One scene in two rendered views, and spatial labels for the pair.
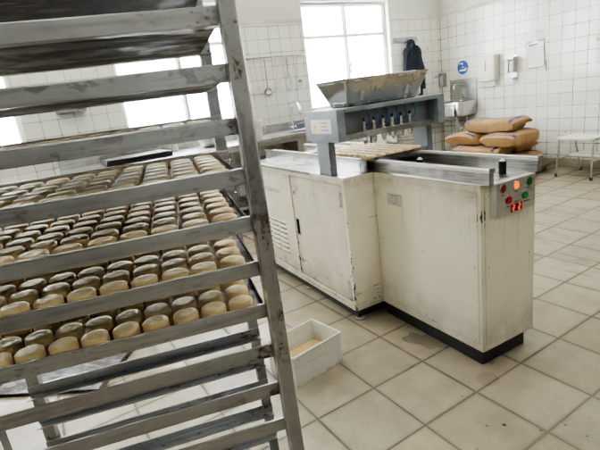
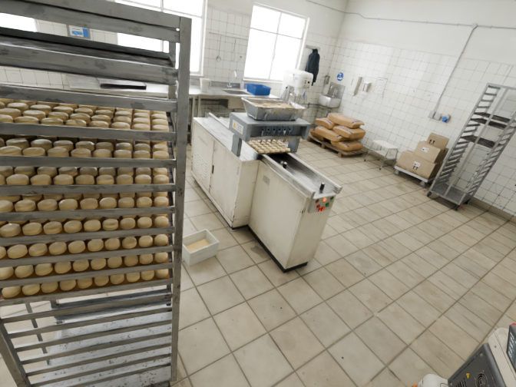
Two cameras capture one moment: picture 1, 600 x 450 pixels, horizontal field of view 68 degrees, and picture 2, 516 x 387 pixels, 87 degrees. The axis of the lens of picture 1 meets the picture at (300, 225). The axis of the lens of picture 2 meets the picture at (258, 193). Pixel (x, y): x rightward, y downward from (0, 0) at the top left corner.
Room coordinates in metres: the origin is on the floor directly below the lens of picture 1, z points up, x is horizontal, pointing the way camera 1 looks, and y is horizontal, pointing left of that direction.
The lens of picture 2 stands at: (-0.02, -0.05, 1.80)
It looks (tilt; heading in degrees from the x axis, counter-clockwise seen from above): 29 degrees down; 350
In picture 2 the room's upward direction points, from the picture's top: 11 degrees clockwise
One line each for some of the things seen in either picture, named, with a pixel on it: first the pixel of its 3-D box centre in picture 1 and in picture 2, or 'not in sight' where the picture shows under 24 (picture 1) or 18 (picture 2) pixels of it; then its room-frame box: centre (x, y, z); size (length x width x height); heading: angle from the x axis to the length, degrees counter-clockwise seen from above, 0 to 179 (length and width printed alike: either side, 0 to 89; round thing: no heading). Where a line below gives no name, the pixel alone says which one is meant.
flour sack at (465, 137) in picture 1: (474, 136); (332, 123); (5.89, -2.44, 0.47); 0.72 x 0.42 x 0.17; 120
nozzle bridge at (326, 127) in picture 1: (376, 133); (269, 135); (2.54, -0.50, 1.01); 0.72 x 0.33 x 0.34; 116
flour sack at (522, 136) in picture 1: (511, 137); (350, 130); (5.40, -2.68, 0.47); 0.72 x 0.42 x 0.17; 125
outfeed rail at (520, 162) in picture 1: (386, 152); (272, 143); (2.71, -0.58, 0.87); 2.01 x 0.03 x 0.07; 26
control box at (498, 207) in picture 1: (512, 194); (322, 203); (1.77, -0.88, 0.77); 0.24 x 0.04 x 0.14; 116
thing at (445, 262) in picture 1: (448, 247); (286, 211); (2.09, -0.72, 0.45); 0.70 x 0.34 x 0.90; 26
